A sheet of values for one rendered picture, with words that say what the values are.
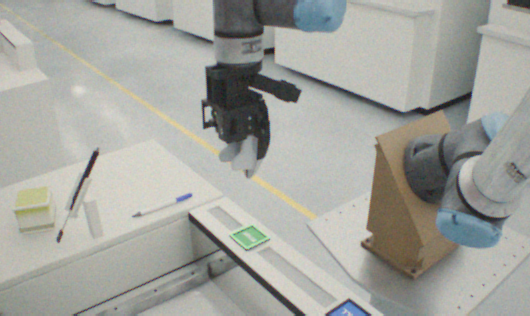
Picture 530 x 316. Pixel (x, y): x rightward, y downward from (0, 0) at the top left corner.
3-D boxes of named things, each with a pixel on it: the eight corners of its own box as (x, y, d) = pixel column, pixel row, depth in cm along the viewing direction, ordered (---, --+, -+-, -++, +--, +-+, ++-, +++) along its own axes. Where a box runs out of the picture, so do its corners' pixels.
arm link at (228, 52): (244, 25, 74) (276, 34, 68) (244, 52, 76) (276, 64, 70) (203, 32, 70) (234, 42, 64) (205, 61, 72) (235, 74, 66)
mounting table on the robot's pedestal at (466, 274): (398, 209, 144) (404, 173, 138) (523, 281, 113) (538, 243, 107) (288, 271, 120) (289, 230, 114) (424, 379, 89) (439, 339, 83)
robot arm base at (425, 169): (436, 132, 104) (469, 117, 96) (459, 194, 102) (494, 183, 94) (393, 143, 97) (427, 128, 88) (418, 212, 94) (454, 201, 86)
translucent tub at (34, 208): (20, 237, 87) (11, 209, 83) (24, 216, 93) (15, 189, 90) (56, 231, 89) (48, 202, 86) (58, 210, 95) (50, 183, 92)
